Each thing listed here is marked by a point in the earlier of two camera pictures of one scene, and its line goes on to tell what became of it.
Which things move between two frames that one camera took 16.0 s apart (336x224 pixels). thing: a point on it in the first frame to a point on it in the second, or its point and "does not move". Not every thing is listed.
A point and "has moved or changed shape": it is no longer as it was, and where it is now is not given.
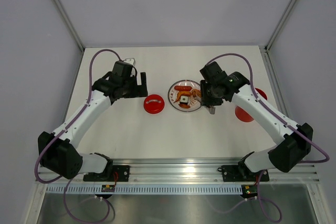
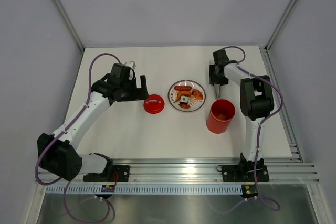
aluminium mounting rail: x=197 y=171 does not move
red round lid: x=154 y=104 does not move
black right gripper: x=205 y=100 to x=212 y=78
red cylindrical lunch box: x=243 y=116 has moved or changed shape
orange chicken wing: x=182 y=93 does not move
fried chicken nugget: x=193 y=100 to x=221 y=116
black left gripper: x=138 y=90 does not move
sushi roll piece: x=184 y=99 does not move
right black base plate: x=232 y=173 does not move
